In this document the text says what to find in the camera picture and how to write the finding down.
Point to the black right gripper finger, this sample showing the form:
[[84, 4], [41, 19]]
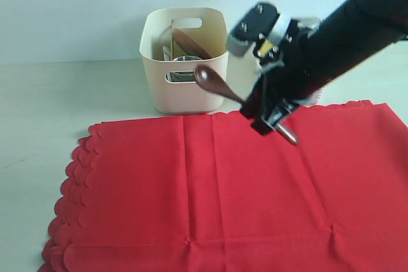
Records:
[[270, 119], [252, 106]]

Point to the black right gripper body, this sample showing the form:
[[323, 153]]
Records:
[[278, 66]]

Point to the dark wooden spoon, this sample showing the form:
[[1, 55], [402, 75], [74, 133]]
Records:
[[210, 81]]

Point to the stainless steel cup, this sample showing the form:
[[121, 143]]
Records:
[[182, 76]]

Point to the brown wooden plate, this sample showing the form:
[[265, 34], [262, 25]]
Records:
[[188, 45]]

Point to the cream plastic storage bin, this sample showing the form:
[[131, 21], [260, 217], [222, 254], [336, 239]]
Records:
[[207, 27]]

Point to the wooden chopstick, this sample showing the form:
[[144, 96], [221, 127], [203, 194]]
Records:
[[171, 41]]

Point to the steel table knife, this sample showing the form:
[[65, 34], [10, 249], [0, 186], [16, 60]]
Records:
[[166, 53]]

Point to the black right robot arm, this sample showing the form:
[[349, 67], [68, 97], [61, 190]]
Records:
[[303, 60]]

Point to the white perforated plastic basket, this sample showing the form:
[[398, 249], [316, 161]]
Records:
[[312, 99]]

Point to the red scalloped cloth mat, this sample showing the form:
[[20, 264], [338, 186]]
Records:
[[207, 193]]

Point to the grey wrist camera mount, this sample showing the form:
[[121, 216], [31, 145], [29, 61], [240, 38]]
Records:
[[263, 22]]

